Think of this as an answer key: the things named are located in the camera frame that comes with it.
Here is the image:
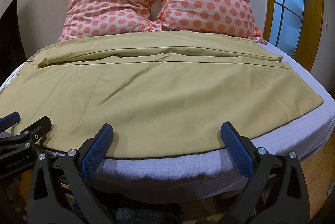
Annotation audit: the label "khaki green pants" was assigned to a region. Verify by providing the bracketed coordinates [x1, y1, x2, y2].
[1, 31, 324, 159]

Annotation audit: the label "left polka dot pillow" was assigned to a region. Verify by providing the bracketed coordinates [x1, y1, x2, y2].
[58, 0, 162, 41]

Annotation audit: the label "lavender bed sheet mattress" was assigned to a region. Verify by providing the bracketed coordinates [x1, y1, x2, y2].
[1, 46, 334, 202]

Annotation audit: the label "blue glass window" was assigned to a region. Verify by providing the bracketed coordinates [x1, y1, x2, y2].
[269, 0, 304, 58]

